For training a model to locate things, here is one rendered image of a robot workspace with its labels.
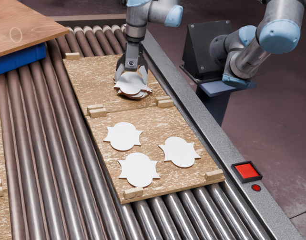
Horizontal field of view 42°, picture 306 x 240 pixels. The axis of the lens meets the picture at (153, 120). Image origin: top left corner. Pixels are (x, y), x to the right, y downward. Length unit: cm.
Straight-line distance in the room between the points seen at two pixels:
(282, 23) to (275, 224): 60
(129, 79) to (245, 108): 190
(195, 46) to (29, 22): 74
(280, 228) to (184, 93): 70
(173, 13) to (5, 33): 73
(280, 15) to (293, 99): 243
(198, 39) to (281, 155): 142
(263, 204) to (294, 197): 144
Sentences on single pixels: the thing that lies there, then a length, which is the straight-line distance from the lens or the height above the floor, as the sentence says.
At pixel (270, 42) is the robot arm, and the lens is 130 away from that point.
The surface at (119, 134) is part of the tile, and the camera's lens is 135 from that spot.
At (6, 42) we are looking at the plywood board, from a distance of 170.
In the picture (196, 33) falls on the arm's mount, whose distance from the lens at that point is 184.
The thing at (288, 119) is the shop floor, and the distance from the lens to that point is 338.
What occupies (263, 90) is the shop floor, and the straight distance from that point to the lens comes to 366.
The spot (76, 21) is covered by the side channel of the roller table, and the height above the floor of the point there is 94.
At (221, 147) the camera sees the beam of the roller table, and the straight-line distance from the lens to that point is 142.
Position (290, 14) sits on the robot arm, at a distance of 130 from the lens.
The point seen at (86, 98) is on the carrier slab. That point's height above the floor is 94.
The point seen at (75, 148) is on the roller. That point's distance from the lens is 133.
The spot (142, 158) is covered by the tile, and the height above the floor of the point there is 94.
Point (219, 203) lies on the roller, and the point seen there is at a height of 91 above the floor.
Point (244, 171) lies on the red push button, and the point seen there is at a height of 93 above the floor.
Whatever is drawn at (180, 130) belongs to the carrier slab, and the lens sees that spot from 142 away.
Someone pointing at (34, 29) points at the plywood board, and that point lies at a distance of 179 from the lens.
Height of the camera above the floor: 182
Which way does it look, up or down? 37 degrees down
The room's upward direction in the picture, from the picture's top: 8 degrees clockwise
